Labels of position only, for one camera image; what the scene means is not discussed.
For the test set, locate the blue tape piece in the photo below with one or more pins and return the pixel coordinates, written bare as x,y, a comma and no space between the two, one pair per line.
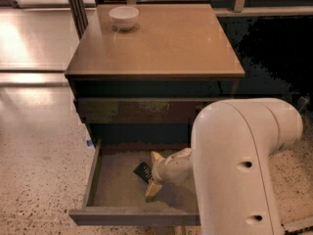
89,142

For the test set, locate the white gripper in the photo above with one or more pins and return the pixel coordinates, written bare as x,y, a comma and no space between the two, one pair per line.
171,167

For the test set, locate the closed top drawer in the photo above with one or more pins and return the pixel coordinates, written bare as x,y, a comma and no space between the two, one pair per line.
140,110

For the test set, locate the brown wooden drawer cabinet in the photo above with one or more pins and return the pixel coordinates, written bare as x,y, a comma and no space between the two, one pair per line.
173,51

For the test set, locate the open middle drawer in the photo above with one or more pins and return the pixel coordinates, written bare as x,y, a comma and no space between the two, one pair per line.
115,195

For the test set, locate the black rxbar chocolate bar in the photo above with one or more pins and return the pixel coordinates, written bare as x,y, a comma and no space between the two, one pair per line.
144,171

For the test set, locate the white power strip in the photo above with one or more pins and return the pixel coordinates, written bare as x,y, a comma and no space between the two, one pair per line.
299,227

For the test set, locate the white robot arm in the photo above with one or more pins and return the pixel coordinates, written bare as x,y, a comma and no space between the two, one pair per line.
231,142

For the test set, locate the white ceramic bowl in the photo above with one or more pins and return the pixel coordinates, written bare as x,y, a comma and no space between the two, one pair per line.
124,17

